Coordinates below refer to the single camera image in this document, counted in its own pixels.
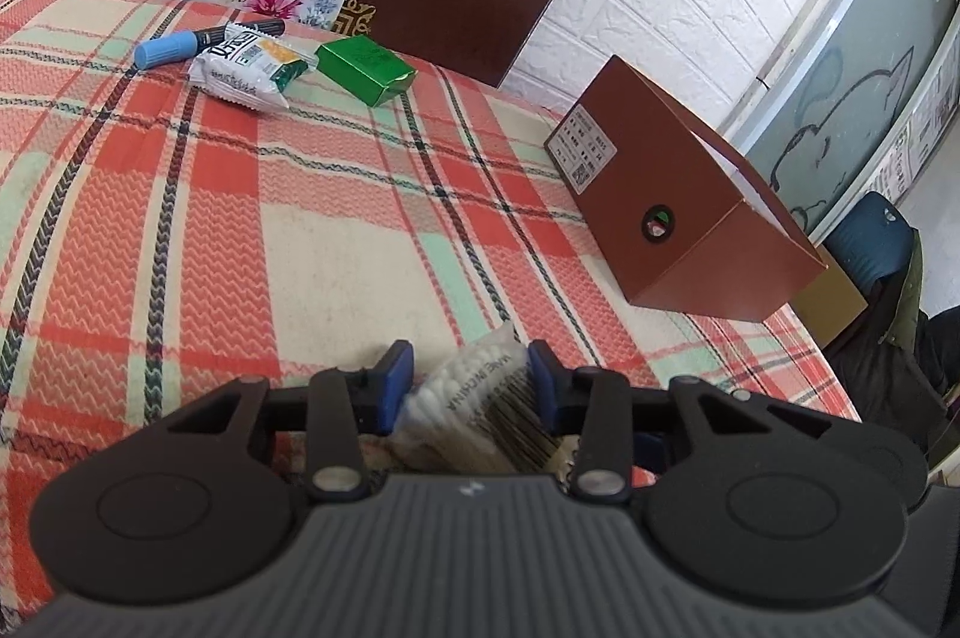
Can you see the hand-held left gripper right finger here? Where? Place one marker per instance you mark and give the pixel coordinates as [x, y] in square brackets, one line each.
[544, 383]

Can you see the tan cardboard box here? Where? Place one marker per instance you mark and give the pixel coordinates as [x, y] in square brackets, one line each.
[829, 308]

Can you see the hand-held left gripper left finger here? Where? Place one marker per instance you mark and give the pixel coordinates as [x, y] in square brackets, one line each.
[396, 383]

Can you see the white snack packet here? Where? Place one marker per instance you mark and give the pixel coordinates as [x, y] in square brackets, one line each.
[240, 71]

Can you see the brown cardboard box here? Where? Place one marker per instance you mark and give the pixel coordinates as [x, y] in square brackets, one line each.
[675, 218]

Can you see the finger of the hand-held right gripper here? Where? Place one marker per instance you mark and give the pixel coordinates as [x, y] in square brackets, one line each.
[649, 450]
[787, 414]

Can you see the frosted glass door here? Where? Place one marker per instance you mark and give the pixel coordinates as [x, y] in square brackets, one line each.
[862, 45]

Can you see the paper notice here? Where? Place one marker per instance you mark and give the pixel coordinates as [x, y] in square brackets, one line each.
[922, 135]

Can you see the blue chair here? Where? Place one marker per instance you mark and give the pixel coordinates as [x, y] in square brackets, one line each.
[870, 240]

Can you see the plain green box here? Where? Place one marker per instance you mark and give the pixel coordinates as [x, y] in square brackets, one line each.
[364, 71]

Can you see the blue-capped black marker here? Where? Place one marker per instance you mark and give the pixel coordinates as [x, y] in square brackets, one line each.
[161, 51]

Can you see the cotton swab bag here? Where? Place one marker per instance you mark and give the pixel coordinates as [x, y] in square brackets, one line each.
[465, 405]

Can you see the dark jacket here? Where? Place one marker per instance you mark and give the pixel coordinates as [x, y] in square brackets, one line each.
[900, 368]

